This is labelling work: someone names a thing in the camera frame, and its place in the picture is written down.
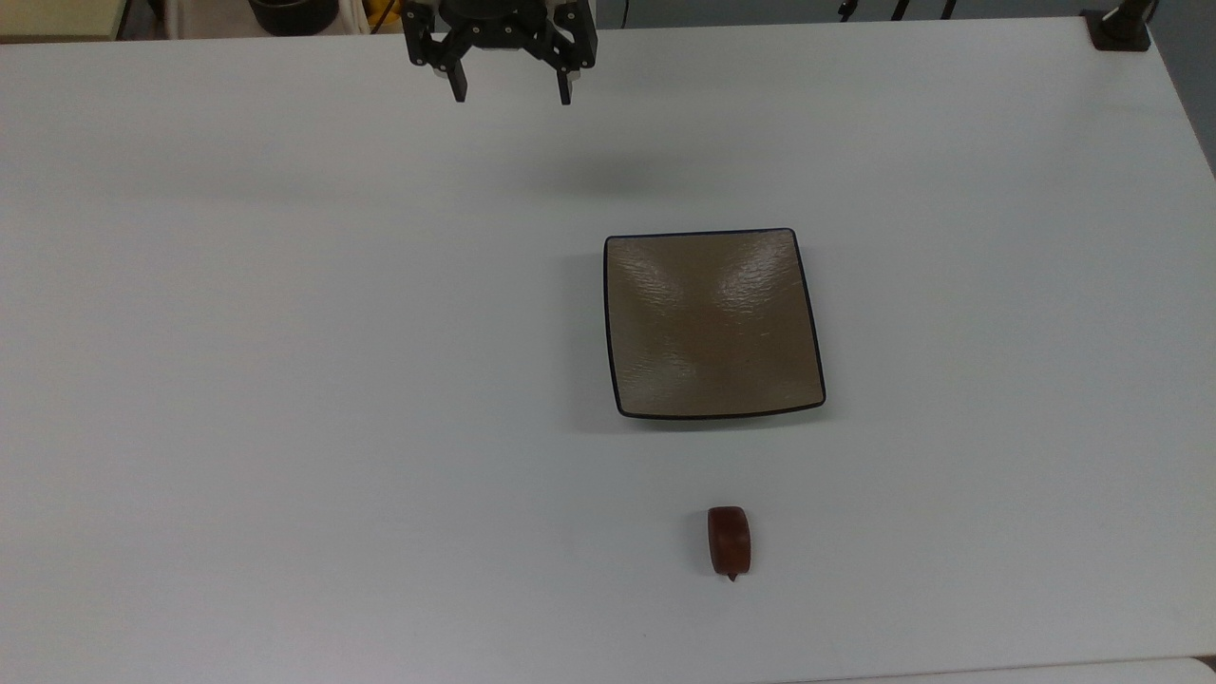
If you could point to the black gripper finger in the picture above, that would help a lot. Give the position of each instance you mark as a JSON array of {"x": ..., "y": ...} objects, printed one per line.
[
  {"x": 458, "y": 85},
  {"x": 565, "y": 87}
]

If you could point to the small round brown food item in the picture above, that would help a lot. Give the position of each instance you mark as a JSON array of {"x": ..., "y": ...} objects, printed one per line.
[{"x": 729, "y": 540}]

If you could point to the black round container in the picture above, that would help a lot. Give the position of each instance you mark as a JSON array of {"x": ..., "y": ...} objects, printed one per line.
[{"x": 293, "y": 14}]

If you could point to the square brown ceramic plate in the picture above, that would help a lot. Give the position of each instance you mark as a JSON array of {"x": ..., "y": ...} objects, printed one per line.
[{"x": 712, "y": 323}]

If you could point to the yellow object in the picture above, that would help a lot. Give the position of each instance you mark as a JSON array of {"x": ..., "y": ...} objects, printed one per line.
[{"x": 382, "y": 11}]

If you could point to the black stand legs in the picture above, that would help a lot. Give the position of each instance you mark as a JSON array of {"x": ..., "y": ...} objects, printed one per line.
[{"x": 898, "y": 8}]

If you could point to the beige cabinet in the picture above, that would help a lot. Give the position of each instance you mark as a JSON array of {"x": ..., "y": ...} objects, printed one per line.
[{"x": 57, "y": 17}]

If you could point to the black pole with table clamp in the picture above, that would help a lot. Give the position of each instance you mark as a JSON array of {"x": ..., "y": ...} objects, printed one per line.
[{"x": 1121, "y": 28}]

